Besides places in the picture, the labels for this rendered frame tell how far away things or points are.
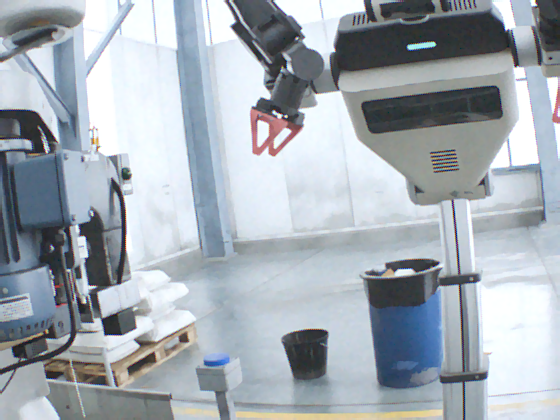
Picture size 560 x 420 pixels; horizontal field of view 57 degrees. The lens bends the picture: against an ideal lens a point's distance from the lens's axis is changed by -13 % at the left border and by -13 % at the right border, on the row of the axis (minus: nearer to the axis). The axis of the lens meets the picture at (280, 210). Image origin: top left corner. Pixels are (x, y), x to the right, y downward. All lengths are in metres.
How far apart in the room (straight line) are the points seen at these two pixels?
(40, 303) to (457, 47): 0.92
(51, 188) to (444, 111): 0.80
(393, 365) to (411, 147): 2.06
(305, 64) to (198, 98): 8.81
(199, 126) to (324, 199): 2.37
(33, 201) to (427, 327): 2.63
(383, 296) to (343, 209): 6.18
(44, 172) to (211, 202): 9.02
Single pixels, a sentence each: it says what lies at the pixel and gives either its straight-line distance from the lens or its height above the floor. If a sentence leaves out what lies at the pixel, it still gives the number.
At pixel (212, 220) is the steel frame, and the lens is 9.71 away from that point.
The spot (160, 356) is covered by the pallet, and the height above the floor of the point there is 0.05.
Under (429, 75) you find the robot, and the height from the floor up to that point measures 1.40.
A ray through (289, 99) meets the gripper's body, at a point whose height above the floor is 1.37.
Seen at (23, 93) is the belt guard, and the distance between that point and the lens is 0.73.
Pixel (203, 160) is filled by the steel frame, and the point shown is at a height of 1.62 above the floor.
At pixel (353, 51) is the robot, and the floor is 1.47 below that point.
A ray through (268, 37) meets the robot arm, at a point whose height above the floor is 1.48.
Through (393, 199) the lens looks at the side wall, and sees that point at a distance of 8.98.
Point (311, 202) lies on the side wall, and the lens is 9.30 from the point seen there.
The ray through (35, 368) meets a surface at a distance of 1.28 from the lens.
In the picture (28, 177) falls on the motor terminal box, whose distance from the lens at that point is 0.70.
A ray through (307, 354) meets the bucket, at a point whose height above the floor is 0.18.
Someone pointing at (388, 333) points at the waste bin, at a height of 0.33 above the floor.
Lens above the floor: 1.24
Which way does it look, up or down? 4 degrees down
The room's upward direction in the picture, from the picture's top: 8 degrees counter-clockwise
